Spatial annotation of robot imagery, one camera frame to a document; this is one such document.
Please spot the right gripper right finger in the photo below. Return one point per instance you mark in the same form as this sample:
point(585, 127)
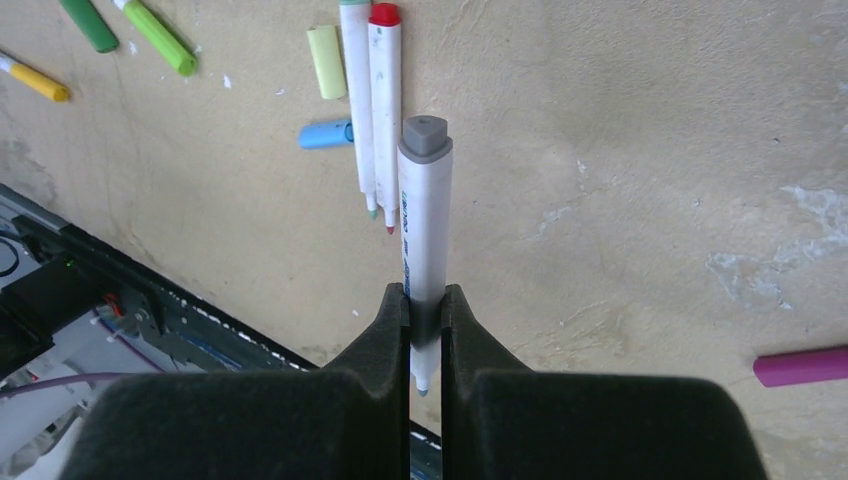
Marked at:
point(504, 420)

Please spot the dark green cap marker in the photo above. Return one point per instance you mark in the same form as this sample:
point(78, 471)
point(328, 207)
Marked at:
point(91, 24)

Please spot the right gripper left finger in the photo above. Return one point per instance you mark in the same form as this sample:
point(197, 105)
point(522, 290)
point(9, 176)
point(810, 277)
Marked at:
point(346, 420)

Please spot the magenta cap marker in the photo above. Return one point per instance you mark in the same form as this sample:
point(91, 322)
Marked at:
point(804, 367)

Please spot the blue cap marker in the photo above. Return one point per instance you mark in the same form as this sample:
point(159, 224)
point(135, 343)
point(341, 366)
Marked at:
point(385, 64)

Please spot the pale yellow pen cap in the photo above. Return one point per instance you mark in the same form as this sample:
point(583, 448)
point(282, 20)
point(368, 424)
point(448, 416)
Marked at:
point(327, 60)

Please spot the blue pen cap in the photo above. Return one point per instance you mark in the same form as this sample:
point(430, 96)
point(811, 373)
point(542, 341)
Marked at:
point(325, 135)

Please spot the orange cap marker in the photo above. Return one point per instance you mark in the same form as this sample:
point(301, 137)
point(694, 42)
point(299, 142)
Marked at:
point(425, 155)

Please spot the light green cap marker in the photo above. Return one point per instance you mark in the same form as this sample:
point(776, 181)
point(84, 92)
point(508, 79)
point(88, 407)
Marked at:
point(159, 36)

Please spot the pale yellow cap marker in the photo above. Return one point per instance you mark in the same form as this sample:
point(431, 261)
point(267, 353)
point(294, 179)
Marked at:
point(354, 16)

